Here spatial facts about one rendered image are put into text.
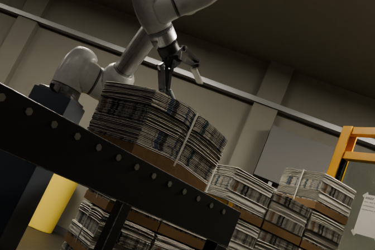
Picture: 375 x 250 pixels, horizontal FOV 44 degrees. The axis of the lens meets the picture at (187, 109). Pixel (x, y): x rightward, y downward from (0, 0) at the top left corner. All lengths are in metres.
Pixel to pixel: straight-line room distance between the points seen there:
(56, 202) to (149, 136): 4.00
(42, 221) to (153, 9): 4.14
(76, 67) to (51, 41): 4.28
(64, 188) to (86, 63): 3.20
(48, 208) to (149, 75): 2.02
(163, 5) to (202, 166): 0.55
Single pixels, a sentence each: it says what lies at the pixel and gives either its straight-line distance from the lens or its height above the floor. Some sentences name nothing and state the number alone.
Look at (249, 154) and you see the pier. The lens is 5.43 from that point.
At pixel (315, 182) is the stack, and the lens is 2.90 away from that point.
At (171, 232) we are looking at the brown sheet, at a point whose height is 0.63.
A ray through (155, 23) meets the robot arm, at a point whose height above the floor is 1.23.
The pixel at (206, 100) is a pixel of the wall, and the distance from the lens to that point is 5.73.
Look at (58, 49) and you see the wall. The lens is 6.45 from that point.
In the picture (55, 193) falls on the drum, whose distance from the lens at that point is 5.34.
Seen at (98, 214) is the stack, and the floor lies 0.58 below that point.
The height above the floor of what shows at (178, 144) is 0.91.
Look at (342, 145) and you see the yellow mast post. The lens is 3.66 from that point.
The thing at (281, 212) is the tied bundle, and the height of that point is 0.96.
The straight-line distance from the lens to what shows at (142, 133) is 1.40.
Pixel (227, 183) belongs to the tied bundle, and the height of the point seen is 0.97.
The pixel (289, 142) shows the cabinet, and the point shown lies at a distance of 5.27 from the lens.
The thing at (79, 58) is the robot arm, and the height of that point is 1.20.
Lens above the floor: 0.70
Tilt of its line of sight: 13 degrees up
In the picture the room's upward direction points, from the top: 24 degrees clockwise
